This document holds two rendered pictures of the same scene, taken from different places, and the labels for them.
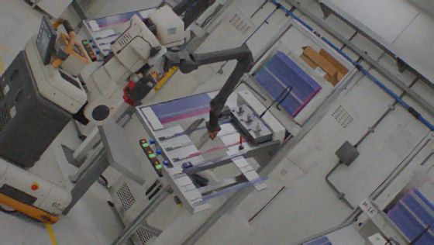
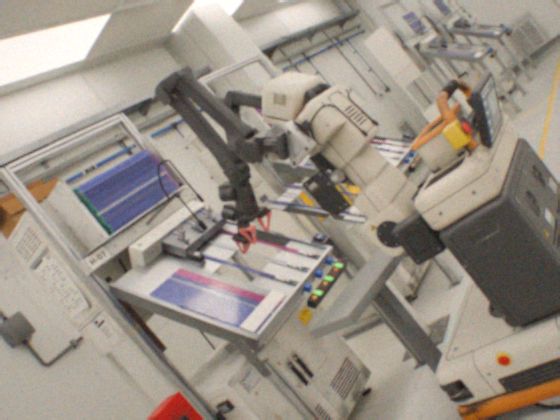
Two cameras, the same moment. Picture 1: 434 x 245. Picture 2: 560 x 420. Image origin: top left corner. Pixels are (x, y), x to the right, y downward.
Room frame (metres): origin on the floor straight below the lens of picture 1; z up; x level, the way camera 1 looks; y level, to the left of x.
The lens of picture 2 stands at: (3.46, 2.47, 1.11)
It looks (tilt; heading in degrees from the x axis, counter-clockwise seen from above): 2 degrees down; 264
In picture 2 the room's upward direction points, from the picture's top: 40 degrees counter-clockwise
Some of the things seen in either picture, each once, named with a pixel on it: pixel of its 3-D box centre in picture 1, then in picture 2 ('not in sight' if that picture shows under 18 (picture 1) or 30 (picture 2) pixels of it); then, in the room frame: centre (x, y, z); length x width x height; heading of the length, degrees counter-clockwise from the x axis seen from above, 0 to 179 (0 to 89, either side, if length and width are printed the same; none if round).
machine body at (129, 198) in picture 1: (176, 212); (269, 400); (3.79, -0.24, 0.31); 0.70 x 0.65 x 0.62; 45
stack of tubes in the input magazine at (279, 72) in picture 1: (290, 85); (125, 193); (3.66, -0.19, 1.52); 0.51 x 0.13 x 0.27; 45
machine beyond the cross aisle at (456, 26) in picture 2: not in sight; (456, 46); (-0.81, -4.75, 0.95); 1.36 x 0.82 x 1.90; 135
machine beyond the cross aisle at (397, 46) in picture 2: not in sight; (432, 69); (0.23, -3.75, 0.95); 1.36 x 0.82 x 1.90; 135
